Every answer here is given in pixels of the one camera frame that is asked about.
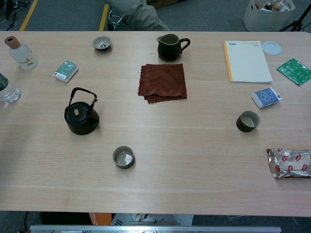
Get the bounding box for black cast iron teapot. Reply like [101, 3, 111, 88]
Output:
[64, 87, 100, 135]

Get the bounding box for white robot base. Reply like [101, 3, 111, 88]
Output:
[110, 213, 194, 226]

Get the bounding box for brown folded tea cloth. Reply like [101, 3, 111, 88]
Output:
[138, 63, 188, 104]

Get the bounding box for grey flared tea bowl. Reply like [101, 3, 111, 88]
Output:
[92, 35, 113, 51]

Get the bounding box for green tea packet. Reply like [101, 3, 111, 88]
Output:
[52, 60, 79, 83]

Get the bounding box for person leg beige trousers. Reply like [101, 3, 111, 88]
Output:
[108, 0, 170, 32]

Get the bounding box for chrome stool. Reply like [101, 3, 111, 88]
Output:
[106, 9, 129, 32]

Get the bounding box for white notebook yellow spine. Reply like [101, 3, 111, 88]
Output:
[223, 40, 274, 84]

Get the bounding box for blue tea packet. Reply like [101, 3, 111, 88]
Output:
[251, 87, 283, 109]

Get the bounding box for orange box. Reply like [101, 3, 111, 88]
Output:
[89, 213, 112, 226]

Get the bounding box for round white lid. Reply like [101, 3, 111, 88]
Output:
[261, 41, 283, 56]

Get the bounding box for silver foil bag red prints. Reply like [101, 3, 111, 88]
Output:
[266, 148, 311, 180]

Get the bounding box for frosted glass bottle cork cap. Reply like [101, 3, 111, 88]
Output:
[4, 36, 39, 70]

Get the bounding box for white storage bin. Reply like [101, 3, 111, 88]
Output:
[242, 0, 296, 32]

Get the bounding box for green sachet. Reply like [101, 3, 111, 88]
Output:
[276, 58, 311, 86]

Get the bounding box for black tripod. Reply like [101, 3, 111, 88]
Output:
[280, 0, 311, 32]

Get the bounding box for black ceramic pitcher with handle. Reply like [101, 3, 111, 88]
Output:
[156, 33, 191, 62]

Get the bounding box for aluminium rail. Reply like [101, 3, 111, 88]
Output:
[29, 225, 282, 233]

